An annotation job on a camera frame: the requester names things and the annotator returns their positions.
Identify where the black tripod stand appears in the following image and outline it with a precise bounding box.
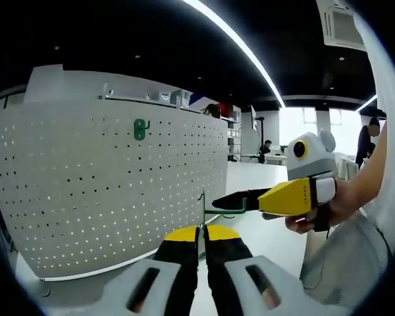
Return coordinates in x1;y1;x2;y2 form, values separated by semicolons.
250;105;267;165

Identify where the grey metal shelf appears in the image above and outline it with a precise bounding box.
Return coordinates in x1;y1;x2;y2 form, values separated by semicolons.
98;87;194;108

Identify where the grey mesh office chair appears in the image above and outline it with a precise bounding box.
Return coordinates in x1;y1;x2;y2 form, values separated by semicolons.
299;210;393;309

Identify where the person's white shirt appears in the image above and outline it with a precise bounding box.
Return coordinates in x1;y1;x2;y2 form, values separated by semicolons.
361;32;395;218

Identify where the green hook assembly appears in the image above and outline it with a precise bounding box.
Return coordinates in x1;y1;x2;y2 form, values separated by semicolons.
197;190;248;238
133;118;151;142

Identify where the ceiling light strip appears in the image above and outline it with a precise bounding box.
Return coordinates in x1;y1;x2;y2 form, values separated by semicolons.
180;0;287;109

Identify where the person's right hand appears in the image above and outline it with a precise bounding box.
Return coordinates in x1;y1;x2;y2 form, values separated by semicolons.
284;178;361;235

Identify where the white perforated mounting plate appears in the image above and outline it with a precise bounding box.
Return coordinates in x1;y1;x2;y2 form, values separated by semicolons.
0;97;230;298

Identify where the ceiling air conditioner unit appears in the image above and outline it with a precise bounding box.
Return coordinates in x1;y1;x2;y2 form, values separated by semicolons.
315;0;366;51

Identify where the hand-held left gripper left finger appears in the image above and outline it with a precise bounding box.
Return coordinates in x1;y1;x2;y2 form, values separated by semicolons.
100;225;200;316

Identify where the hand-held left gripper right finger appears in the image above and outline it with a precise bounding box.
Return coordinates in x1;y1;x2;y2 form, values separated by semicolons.
205;224;321;316

